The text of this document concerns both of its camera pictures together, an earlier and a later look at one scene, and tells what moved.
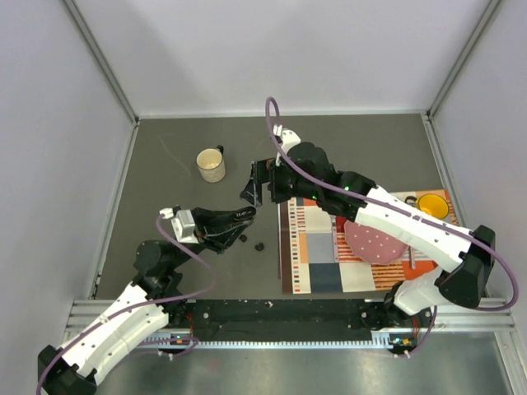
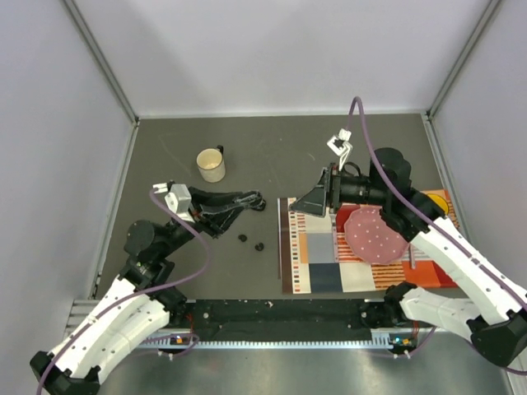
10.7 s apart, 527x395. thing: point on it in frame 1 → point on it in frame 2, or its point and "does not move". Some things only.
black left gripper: (216, 229) → (214, 211)
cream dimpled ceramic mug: (211, 163) does not move
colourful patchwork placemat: (314, 256) does not move
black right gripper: (264, 172) → (314, 201)
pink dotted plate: (374, 246) does not move
